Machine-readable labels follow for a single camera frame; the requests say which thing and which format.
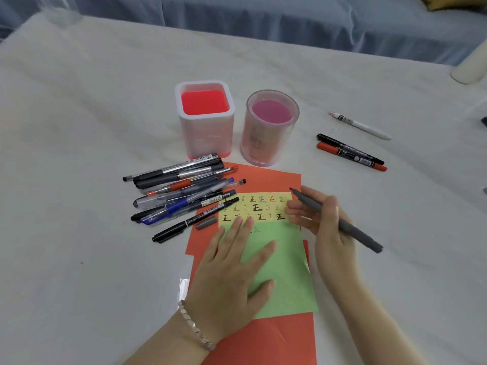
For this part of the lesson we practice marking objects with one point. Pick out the person's right hand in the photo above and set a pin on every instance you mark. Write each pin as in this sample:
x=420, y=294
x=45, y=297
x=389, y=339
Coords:
x=334, y=254

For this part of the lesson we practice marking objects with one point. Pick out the person's left hand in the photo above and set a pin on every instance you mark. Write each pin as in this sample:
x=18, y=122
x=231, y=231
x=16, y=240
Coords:
x=220, y=285

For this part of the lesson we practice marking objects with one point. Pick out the person's right thumb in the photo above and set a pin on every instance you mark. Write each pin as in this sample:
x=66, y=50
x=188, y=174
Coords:
x=330, y=214

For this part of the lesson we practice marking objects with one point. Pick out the person's left thumb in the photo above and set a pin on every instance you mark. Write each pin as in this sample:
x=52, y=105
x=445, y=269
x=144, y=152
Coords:
x=262, y=289

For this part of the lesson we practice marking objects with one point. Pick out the person's left middle finger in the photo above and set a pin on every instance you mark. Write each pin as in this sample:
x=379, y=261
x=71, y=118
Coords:
x=246, y=235

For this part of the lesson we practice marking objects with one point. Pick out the person's left little finger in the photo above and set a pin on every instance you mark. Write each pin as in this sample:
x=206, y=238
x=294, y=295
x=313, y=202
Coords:
x=215, y=243

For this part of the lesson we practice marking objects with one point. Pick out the green paper sheet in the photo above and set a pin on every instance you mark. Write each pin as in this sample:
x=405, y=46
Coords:
x=285, y=269

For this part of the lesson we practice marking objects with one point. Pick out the grey pen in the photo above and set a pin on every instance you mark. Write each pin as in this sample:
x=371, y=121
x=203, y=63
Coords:
x=359, y=235

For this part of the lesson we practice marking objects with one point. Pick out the person's left forearm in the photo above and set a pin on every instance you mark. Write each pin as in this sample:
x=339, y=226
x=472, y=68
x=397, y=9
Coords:
x=171, y=344

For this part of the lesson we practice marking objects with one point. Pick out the person's right forearm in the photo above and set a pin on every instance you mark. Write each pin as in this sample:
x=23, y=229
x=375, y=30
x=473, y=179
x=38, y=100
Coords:
x=369, y=326

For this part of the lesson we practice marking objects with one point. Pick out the grey pen cap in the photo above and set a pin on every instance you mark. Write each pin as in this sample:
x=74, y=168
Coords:
x=206, y=222

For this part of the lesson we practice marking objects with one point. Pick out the yellow paper with written characters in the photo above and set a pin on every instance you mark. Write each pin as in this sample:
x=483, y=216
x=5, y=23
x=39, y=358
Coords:
x=262, y=209

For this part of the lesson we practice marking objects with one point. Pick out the red paper sheet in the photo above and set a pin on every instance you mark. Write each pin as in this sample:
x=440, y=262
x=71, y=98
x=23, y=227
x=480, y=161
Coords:
x=266, y=338

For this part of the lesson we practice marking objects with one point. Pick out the pile of assorted pens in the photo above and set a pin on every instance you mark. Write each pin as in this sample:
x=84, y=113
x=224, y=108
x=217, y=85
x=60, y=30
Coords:
x=178, y=190

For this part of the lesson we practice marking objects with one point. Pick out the red marker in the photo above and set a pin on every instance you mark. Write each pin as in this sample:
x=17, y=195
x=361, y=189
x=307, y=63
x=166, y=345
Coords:
x=334, y=150

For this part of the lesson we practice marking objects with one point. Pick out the black marker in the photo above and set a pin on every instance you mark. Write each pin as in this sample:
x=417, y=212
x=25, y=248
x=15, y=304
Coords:
x=348, y=148

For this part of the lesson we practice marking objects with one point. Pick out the white pen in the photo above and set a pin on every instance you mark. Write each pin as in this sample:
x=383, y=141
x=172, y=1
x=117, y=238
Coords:
x=361, y=126

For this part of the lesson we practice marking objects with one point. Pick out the round pink pen holder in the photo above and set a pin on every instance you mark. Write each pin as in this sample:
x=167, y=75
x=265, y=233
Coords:
x=268, y=132

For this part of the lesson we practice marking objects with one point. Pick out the square white red pen holder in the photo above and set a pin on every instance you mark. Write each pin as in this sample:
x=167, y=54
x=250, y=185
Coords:
x=205, y=121

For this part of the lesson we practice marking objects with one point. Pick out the white tablecloth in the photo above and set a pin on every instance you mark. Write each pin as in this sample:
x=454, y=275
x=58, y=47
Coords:
x=95, y=110

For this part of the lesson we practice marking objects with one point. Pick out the blue sofa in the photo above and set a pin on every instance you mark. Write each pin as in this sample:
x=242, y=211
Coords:
x=285, y=18

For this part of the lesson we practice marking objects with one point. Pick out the white cylinder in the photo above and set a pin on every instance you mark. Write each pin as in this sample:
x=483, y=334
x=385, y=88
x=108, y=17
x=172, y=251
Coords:
x=470, y=68

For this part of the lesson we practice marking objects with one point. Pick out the yellow cushion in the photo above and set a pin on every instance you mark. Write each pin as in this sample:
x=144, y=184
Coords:
x=452, y=1

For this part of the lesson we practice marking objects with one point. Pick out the clear glass container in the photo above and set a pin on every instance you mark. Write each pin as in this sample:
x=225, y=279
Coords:
x=61, y=9

